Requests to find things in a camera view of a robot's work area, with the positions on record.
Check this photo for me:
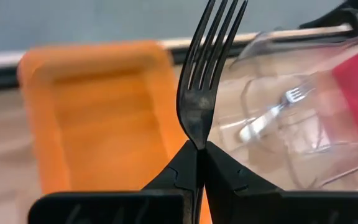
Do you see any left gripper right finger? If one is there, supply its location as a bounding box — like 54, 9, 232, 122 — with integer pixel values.
205, 141, 358, 224

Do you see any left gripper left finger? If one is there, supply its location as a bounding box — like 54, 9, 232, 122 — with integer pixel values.
28, 141, 198, 224

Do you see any white-handled silver fork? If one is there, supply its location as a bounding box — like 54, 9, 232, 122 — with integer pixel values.
237, 83, 315, 144

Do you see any black fork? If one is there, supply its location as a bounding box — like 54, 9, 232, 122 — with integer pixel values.
175, 0, 249, 224

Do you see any clear plastic bin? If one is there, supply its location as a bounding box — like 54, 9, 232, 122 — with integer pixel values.
209, 29, 358, 192

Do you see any orange plastic bin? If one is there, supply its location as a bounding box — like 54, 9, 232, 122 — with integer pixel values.
17, 40, 213, 224

